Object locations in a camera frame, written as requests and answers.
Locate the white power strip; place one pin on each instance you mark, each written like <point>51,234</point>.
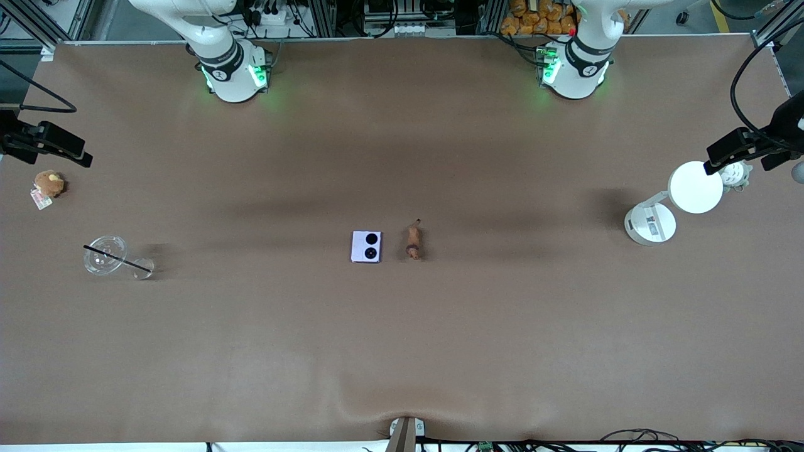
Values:
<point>273,16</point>

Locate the brown lion statue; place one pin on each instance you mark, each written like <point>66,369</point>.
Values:
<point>413,240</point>

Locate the clear plastic cup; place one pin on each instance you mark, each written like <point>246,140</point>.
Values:
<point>103,256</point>

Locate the green grey Totoro plush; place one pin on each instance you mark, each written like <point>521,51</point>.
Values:
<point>736,176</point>

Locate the white round desk lamp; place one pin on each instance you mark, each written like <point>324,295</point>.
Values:
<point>694,187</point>

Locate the bag of orange plush toys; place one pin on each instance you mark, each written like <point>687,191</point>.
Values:
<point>534,22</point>

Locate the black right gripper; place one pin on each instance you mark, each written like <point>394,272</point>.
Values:
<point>10,134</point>

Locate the brown plush toy with tag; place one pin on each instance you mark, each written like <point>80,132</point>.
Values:
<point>49,184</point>

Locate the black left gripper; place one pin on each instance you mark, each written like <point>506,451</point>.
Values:
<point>786,123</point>

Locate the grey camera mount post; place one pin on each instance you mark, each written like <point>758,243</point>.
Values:
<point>405,436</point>

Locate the lilac phone with black lenses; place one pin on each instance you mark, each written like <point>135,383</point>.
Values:
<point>365,247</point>

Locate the black drinking straw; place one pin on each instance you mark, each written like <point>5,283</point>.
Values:
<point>119,258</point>

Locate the aluminium frame profile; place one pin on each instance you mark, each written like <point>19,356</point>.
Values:
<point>38,22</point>
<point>779,28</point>

